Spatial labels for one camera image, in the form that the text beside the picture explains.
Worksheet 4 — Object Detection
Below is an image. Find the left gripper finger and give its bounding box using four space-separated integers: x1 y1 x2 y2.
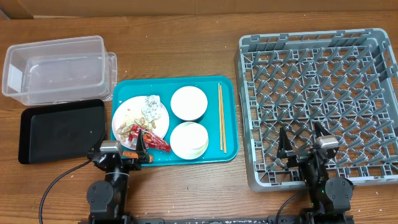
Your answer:
91 131 107 152
136 129 149 159

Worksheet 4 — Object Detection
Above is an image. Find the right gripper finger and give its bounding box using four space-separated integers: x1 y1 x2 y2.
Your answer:
313 121 330 138
277 127 294 159

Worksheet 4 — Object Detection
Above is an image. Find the red snack wrapper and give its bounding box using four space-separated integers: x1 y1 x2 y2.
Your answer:
127 124 171 152

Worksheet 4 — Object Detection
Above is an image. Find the white dinner plate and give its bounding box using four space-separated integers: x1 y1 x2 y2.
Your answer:
111 96 170 149

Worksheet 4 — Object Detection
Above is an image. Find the foil ball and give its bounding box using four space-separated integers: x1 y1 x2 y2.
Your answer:
141 95 162 122

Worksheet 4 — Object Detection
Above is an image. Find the white bowl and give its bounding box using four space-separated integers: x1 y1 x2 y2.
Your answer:
170 122 209 160

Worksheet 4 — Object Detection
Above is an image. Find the wooden chopstick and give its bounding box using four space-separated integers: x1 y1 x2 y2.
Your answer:
218 83 223 151
220 84 227 154

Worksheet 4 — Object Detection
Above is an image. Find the pink bowl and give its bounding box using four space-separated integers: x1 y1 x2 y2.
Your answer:
170 86 208 121

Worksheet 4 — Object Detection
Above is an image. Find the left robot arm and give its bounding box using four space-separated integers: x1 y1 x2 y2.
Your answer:
86 131 150 223

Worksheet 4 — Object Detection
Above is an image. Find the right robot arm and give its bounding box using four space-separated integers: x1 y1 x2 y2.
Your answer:
275 122 354 224

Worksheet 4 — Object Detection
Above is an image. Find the orange carrot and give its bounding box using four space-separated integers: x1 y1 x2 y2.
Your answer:
123 151 154 163

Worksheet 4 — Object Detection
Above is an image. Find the peanut shells pile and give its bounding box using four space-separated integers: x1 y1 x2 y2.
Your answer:
116 117 156 142

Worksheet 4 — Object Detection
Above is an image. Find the black plastic tray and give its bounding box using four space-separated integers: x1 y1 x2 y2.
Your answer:
18 99 107 164

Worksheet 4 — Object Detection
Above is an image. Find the grey dish rack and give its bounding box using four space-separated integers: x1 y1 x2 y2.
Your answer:
236 28 397 192

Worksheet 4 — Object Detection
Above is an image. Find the teal serving tray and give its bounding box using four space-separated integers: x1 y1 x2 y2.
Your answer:
111 76 239 167

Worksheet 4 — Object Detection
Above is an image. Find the clear plastic bin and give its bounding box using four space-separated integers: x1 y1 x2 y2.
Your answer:
2 35 118 106

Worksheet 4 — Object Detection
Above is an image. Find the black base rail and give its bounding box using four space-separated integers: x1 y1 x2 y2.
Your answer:
77 215 355 224

